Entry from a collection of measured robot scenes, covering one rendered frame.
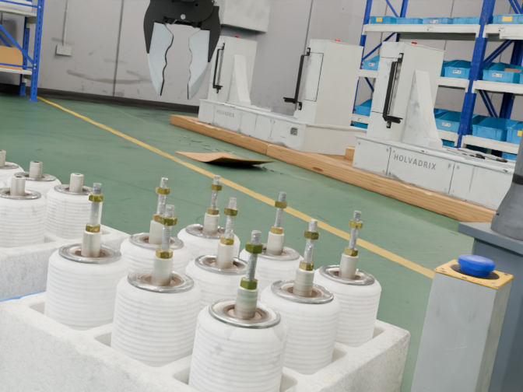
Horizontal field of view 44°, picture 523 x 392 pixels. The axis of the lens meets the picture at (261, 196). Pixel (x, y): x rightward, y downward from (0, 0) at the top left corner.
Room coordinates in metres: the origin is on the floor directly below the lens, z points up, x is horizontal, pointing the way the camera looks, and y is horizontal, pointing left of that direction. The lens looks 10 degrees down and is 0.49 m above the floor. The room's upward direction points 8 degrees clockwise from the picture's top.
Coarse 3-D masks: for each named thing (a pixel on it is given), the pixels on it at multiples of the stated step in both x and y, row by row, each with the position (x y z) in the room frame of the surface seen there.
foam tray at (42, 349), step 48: (0, 336) 0.73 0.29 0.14; (48, 336) 0.69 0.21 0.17; (96, 336) 0.70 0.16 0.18; (384, 336) 0.83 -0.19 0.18; (0, 384) 0.73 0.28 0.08; (48, 384) 0.68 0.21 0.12; (96, 384) 0.64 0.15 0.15; (144, 384) 0.61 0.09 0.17; (288, 384) 0.66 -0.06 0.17; (336, 384) 0.67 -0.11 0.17; (384, 384) 0.80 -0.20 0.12
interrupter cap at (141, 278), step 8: (136, 272) 0.72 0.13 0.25; (144, 272) 0.72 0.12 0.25; (176, 272) 0.74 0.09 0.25; (128, 280) 0.69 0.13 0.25; (136, 280) 0.69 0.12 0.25; (144, 280) 0.70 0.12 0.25; (176, 280) 0.71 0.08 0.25; (184, 280) 0.71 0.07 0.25; (192, 280) 0.71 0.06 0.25; (144, 288) 0.67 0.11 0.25; (152, 288) 0.67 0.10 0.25; (160, 288) 0.68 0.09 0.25; (168, 288) 0.68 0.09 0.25; (176, 288) 0.68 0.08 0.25; (184, 288) 0.68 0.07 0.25; (192, 288) 0.70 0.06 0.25
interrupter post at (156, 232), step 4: (152, 220) 0.87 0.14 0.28; (152, 224) 0.86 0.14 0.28; (156, 224) 0.86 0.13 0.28; (160, 224) 0.86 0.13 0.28; (152, 228) 0.86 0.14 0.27; (156, 228) 0.86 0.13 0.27; (160, 228) 0.86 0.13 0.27; (152, 232) 0.86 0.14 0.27; (156, 232) 0.86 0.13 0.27; (160, 232) 0.86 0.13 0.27; (152, 236) 0.86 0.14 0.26; (156, 236) 0.86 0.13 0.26; (160, 236) 0.86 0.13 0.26; (152, 240) 0.86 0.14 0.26; (156, 240) 0.86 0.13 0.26; (160, 240) 0.86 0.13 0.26; (156, 244) 0.86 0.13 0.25; (160, 244) 0.86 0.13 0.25
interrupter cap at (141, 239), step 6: (138, 234) 0.88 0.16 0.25; (144, 234) 0.89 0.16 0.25; (132, 240) 0.85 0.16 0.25; (138, 240) 0.85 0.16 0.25; (144, 240) 0.87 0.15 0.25; (174, 240) 0.88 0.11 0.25; (180, 240) 0.88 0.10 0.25; (138, 246) 0.84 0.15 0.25; (144, 246) 0.83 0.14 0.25; (150, 246) 0.83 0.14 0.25; (156, 246) 0.84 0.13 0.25; (174, 246) 0.85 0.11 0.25; (180, 246) 0.85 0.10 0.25
